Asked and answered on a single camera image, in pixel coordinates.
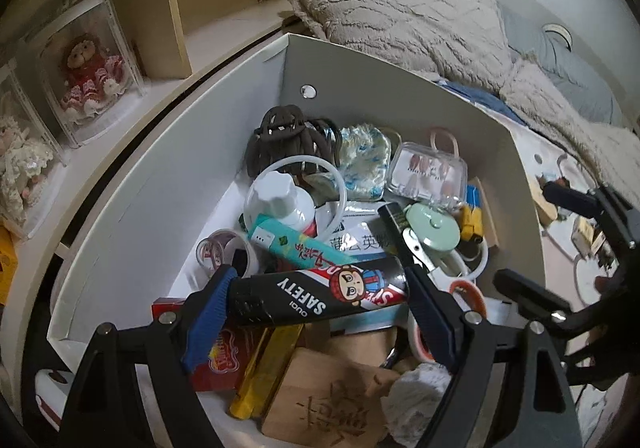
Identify mint green round compact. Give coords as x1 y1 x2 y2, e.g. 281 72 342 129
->
404 203 461 251

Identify white handled scissors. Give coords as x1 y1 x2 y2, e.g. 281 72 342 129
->
400 228 490 279

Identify blue white patterned pouch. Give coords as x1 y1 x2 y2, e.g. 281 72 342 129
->
339 124 393 201

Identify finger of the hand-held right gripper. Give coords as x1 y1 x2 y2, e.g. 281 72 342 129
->
542 180 640 251
492 255 633 344

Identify dark hair ties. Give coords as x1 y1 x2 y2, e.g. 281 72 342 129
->
300 117 346 164

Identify gold foil packet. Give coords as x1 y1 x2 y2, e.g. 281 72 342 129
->
229 325 306 421

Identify white hoop ring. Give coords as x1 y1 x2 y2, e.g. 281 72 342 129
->
572 252 618 311
260 154 348 241

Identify white round object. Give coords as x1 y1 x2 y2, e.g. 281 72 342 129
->
541 23 572 49

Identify white plastic bottle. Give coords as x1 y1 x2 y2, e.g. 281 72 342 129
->
244 170 317 234

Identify beige fluffy blanket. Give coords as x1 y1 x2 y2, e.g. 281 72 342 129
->
290 0 640 209

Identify teal white tube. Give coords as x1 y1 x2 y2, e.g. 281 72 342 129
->
249 214 311 270

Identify grey pillow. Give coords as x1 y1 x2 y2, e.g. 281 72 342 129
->
500 3 623 124

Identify clear tape roll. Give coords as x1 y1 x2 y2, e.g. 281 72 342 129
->
196 229 258 281

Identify clear press-on nail box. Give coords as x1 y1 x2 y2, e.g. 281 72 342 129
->
386 142 470 211

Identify yellow tube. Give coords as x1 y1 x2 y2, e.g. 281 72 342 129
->
459 205 485 241

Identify black cartoon print tube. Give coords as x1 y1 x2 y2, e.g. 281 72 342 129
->
227 255 411 329

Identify white red slipper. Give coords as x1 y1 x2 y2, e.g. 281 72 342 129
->
35 368 76 429

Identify red dressed doll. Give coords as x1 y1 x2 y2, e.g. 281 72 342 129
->
59 35 126 121

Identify red white tape roll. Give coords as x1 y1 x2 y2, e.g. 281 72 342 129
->
407 278 487 361

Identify red box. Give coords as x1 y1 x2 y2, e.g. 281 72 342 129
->
151 297 261 391

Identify printed bed sheet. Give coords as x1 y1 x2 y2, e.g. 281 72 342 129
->
515 120 640 434

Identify wooden shelf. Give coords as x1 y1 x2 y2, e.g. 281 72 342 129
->
30 0 356 84

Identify blue cloth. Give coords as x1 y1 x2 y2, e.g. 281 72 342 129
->
437 78 528 126

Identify brown hair claw clip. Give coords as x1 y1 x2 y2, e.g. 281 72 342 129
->
245 104 308 179

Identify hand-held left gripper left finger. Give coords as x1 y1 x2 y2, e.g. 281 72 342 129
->
60 264 241 448

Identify yellow box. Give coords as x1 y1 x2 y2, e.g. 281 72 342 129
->
0 223 18 299

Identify white printed packet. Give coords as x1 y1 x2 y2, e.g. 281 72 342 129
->
320 200 401 266

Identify cream dressed doll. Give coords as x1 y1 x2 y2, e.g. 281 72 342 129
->
0 115 56 229

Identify carved wooden block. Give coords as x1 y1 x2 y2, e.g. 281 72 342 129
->
261 328 401 441

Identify crumpled white tissue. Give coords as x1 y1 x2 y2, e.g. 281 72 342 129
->
381 362 453 446

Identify white storage box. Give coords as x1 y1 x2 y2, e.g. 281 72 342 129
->
47 30 547 448

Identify clear doll display case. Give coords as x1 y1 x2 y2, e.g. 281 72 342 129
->
0 60 68 241
25 0 148 149

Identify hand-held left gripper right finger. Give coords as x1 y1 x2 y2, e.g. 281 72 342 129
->
406 267 587 448

